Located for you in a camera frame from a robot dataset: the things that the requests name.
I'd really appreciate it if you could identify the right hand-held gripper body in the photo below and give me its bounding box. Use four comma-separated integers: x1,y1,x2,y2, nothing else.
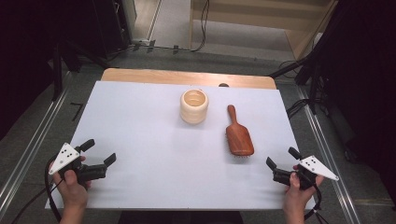
273,154,340,191

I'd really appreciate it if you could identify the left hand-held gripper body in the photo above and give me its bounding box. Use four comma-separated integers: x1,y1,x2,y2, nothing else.
49,142,108,185

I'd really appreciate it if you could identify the brown wooden hairbrush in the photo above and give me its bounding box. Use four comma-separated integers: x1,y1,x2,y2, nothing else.
225,104,255,159

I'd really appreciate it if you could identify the cream wooden cup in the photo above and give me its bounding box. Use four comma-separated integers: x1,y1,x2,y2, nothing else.
179,89,210,126

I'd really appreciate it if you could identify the person's left hand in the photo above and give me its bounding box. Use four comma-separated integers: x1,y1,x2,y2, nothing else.
51,155,93,210

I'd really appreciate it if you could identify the person's right hand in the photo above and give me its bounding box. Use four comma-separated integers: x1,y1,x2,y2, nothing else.
282,164,325,214

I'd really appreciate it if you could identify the white board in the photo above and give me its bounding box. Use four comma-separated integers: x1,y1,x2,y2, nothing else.
45,80,317,210

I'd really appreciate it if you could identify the black metal stand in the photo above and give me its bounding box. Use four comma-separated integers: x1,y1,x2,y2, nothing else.
268,46,331,116
50,41,82,101

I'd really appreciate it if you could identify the wooden table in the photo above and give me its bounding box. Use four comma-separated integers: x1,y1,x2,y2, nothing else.
100,67,277,91

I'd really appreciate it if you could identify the dark curtain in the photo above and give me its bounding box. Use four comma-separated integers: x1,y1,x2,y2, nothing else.
314,0,396,206
0,0,101,141

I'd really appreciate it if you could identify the black cabinet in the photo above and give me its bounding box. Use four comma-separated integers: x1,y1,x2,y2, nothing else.
92,0,133,60

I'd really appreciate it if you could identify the light wooden shelf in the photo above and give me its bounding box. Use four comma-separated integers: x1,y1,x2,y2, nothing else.
188,0,339,61

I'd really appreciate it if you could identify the metal floor rail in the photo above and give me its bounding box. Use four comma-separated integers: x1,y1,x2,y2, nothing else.
294,84,362,224
0,70,75,216

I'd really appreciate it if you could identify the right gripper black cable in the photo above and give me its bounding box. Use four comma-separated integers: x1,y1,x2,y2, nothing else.
303,182,323,222

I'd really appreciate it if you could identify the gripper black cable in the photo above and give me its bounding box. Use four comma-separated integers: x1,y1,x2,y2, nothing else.
303,182,323,222
44,154,64,224

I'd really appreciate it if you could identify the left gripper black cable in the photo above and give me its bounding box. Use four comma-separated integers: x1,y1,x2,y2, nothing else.
44,154,64,224

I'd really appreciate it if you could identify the bundle of black floor cables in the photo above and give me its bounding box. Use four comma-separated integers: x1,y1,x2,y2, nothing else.
285,97,313,119

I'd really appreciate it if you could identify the thin black floor cable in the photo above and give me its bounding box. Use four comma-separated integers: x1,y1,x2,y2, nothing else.
10,179,64,224

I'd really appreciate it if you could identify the black hanging cable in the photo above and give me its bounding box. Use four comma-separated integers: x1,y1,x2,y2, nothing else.
190,0,210,53

